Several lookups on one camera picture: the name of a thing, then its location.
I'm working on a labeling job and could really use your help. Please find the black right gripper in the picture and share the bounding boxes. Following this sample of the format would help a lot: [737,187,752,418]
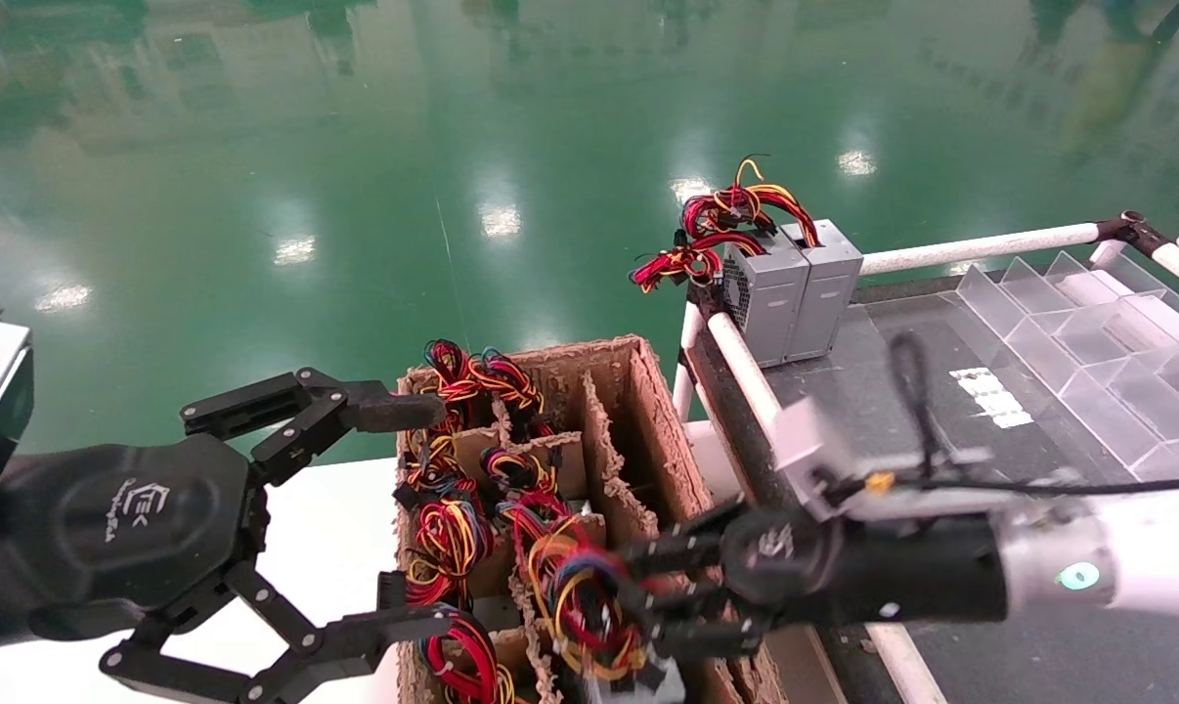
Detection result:
[617,504,1006,666]

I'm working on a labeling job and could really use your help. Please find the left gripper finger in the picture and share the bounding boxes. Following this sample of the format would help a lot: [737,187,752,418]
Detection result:
[181,368,449,487]

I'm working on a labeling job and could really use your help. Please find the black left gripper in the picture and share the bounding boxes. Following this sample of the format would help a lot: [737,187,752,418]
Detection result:
[0,435,473,704]

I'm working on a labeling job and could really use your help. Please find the grey power supply coloured wires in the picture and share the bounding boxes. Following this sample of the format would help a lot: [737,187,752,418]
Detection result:
[477,445,563,500]
[632,230,810,370]
[421,337,483,431]
[472,347,551,436]
[680,154,864,363]
[415,608,517,704]
[500,489,688,704]
[397,430,473,509]
[402,494,501,609]

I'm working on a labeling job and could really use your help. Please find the brown cardboard divider box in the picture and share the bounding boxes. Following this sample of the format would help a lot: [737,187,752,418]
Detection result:
[394,334,791,704]

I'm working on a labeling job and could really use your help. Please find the white pipe leg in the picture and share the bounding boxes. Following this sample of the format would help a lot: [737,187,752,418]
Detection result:
[673,301,705,423]

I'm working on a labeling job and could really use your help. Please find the black pipe joint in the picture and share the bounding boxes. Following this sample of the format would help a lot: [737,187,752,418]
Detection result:
[1088,210,1177,257]
[685,279,727,319]

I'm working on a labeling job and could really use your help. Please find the white tape strips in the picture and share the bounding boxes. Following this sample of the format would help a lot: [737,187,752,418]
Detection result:
[949,367,1036,431]

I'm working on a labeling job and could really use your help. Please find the clear acrylic divider tray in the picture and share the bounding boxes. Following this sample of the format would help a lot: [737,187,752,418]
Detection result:
[956,249,1179,470]

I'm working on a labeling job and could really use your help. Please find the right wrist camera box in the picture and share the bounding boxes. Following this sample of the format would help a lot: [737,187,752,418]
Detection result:
[773,396,889,521]

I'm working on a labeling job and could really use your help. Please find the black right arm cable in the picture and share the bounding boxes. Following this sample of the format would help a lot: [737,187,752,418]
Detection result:
[888,330,1179,495]

